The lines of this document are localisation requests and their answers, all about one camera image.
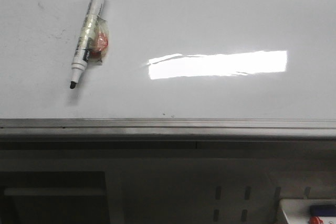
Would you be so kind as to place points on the aluminium whiteboard frame rail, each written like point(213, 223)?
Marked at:
point(287, 128)

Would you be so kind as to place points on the grey slotted metal panel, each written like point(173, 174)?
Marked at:
point(192, 190)

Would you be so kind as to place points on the white whiteboard marker black tip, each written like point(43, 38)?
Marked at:
point(81, 56)

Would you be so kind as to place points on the white whiteboard surface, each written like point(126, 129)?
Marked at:
point(227, 59)

